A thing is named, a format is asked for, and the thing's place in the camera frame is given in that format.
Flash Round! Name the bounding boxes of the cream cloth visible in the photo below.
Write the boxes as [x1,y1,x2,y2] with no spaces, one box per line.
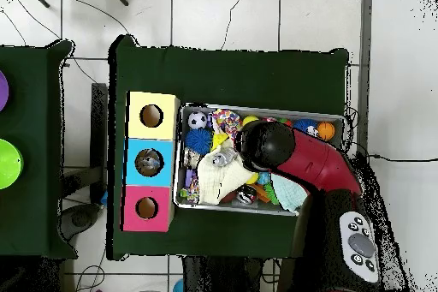
[197,154,256,206]

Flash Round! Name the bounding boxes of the mint green cloth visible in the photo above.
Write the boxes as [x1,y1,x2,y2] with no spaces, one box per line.
[269,173,309,213]

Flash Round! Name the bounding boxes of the silver mesh bin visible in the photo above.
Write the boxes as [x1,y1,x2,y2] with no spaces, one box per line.
[172,102,346,218]

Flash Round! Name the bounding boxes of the wooden box with three holes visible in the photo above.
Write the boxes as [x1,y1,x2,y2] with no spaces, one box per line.
[118,91,181,233]

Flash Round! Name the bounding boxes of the blue spiky ball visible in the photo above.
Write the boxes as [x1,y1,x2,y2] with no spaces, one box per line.
[183,128,213,157]

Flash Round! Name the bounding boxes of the small soccer ball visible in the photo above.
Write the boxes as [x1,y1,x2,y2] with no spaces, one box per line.
[186,110,209,131]

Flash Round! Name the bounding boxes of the dark green tablecloth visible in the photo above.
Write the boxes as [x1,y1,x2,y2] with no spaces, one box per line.
[106,34,351,261]

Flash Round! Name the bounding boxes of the blue spiky toy with eyes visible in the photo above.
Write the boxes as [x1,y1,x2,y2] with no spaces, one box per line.
[292,118,319,137]

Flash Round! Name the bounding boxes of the small orange basketball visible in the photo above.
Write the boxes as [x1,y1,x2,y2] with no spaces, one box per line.
[316,121,336,141]

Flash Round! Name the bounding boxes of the side table with green cloth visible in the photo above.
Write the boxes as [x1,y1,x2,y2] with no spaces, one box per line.
[0,39,78,260]

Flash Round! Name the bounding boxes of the lime green disc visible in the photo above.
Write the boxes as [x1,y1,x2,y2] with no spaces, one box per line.
[0,138,25,191]

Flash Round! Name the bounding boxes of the purple disc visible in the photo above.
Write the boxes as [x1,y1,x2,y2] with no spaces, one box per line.
[0,69,10,113]

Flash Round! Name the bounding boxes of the thin black floor cable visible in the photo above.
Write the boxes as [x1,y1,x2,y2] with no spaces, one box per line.
[220,0,248,51]

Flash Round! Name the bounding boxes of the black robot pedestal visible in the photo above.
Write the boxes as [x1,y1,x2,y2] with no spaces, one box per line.
[181,255,264,292]

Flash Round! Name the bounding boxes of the black power cable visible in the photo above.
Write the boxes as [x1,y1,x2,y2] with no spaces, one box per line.
[367,153,438,164]

